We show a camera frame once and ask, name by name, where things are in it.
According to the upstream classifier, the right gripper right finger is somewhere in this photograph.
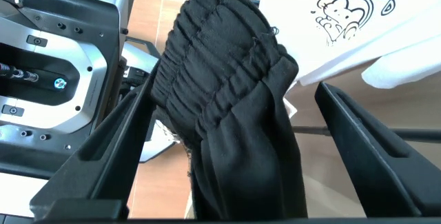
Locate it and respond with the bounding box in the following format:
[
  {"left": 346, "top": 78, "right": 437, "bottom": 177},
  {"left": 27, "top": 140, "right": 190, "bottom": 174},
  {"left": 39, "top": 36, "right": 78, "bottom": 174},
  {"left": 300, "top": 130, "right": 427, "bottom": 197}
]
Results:
[{"left": 314, "top": 81, "right": 441, "bottom": 218}]

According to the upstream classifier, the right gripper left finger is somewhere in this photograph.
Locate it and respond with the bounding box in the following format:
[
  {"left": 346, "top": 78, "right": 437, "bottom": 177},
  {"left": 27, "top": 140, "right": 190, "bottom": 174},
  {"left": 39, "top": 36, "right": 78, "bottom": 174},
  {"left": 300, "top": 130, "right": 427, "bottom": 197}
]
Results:
[{"left": 30, "top": 79, "right": 158, "bottom": 220}]

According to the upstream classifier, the white printed t-shirt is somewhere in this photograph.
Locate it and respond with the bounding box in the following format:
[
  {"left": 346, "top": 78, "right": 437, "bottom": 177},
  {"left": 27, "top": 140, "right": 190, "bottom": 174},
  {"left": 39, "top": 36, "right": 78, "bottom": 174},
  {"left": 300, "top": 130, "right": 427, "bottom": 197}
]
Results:
[{"left": 228, "top": 0, "right": 441, "bottom": 90}]

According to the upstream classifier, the black garment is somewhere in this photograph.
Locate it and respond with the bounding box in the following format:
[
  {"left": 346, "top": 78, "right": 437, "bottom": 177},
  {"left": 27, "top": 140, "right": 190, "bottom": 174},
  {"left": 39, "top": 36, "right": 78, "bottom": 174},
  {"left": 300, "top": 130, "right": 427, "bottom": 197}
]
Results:
[{"left": 150, "top": 0, "right": 309, "bottom": 220}]

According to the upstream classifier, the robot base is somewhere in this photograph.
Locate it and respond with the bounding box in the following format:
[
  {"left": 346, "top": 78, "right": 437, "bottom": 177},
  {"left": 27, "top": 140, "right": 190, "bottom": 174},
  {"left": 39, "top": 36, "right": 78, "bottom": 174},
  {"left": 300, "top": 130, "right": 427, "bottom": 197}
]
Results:
[{"left": 0, "top": 0, "right": 181, "bottom": 218}]

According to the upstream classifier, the black clothes rack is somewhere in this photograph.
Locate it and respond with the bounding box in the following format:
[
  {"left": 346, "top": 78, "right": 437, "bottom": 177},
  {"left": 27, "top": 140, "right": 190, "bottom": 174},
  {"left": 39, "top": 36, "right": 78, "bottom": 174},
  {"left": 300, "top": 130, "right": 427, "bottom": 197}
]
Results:
[{"left": 291, "top": 125, "right": 441, "bottom": 145}]

